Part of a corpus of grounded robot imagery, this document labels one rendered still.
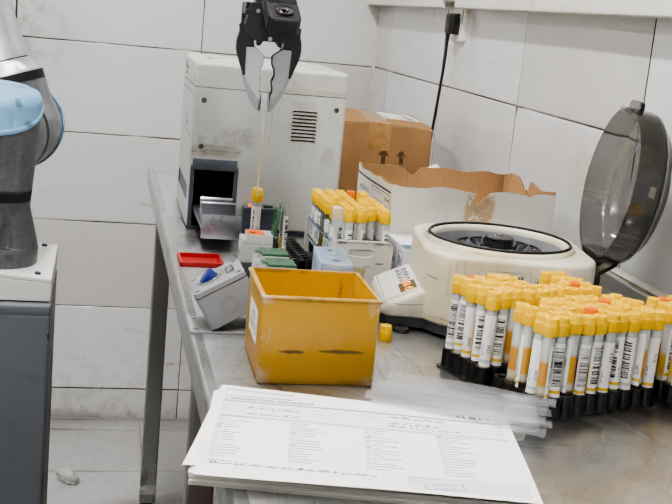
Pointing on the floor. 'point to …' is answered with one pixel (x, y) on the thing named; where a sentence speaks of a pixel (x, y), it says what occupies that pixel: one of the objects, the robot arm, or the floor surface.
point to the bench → (605, 478)
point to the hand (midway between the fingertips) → (264, 102)
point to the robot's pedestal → (25, 398)
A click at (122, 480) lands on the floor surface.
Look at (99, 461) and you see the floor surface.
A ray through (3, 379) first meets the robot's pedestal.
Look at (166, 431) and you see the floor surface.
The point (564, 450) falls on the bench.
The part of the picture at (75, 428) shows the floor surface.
